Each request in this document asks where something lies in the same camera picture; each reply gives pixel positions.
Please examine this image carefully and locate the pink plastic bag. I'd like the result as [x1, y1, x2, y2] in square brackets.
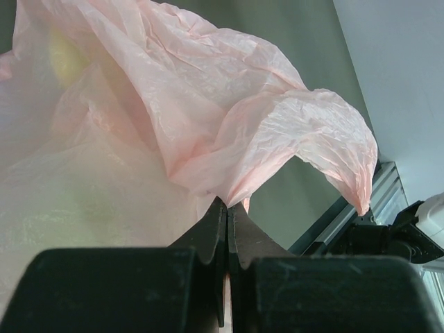
[1, 1, 377, 309]

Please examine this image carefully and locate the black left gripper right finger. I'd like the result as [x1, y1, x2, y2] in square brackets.
[227, 205, 443, 332]

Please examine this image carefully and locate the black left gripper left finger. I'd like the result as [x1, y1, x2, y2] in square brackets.
[1, 198, 227, 332]

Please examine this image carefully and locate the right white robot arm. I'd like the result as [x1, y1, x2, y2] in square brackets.
[345, 194, 443, 264]

